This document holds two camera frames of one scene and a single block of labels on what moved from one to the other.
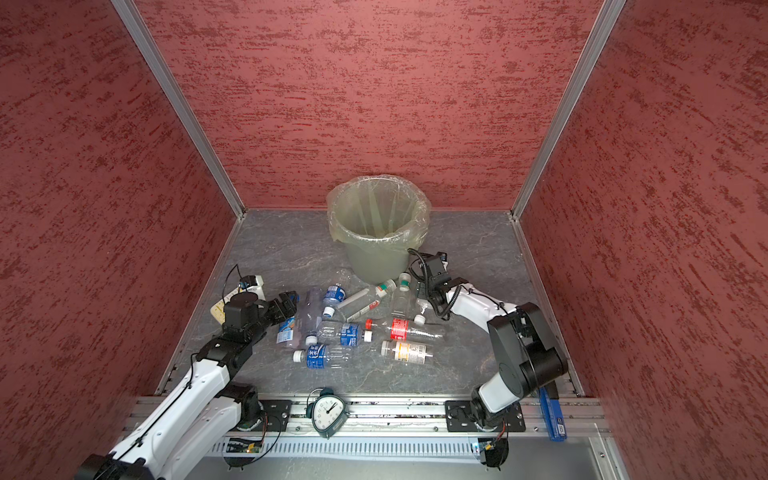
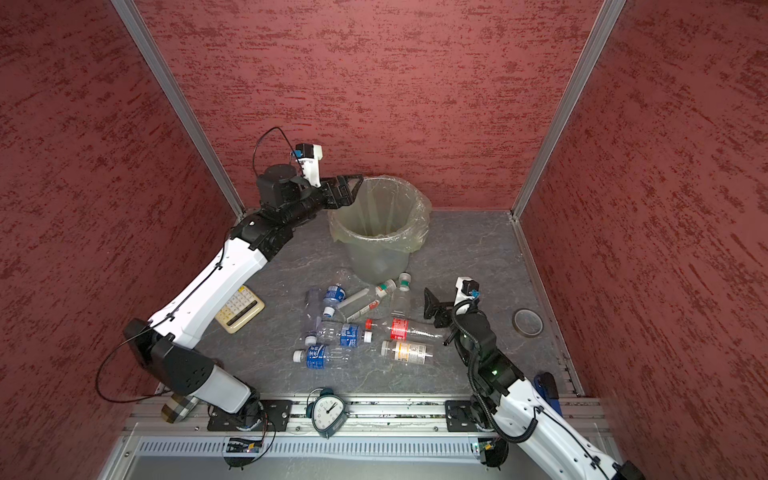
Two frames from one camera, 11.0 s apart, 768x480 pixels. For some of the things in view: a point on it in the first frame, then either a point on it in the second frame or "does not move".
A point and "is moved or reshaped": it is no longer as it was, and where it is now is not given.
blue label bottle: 334,295 does not move
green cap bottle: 402,305 does not move
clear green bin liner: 377,212 does not move
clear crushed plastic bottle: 295,329 is moved or reshaped
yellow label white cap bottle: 404,351 does not move
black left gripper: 289,306 to 335,202
